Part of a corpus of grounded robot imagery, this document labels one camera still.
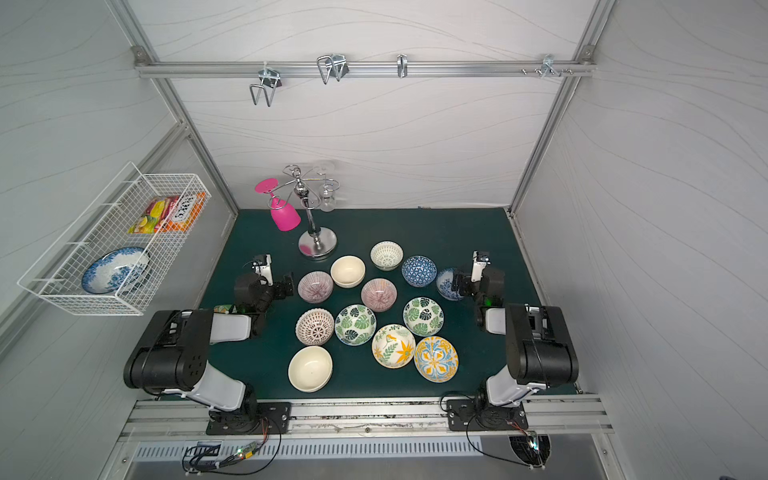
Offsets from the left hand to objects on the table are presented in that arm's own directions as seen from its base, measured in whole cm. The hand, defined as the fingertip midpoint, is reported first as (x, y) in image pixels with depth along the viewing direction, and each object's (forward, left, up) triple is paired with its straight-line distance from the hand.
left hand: (278, 272), depth 94 cm
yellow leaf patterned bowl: (-21, -37, -5) cm, 43 cm away
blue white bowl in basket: (-18, +22, +27) cm, 39 cm away
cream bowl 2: (+4, -21, -5) cm, 22 cm away
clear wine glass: (+26, -13, +10) cm, 31 cm away
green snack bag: (-11, +16, -4) cm, 19 cm away
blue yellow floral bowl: (-24, -50, -6) cm, 55 cm away
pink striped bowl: (-2, -11, -4) cm, 12 cm away
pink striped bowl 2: (-4, -32, -6) cm, 33 cm away
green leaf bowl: (-15, -26, -5) cm, 30 cm away
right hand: (+3, -63, 0) cm, 63 cm away
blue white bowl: (0, -54, -6) cm, 54 cm away
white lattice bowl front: (-15, -13, -5) cm, 21 cm away
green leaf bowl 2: (-11, -46, -6) cm, 48 cm away
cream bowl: (-28, -15, -5) cm, 32 cm away
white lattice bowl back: (+11, -34, -5) cm, 36 cm away
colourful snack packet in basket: (-1, +19, +27) cm, 33 cm away
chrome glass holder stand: (+18, -11, +20) cm, 28 cm away
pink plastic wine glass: (+18, +1, +8) cm, 19 cm away
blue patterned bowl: (+5, -46, -6) cm, 47 cm away
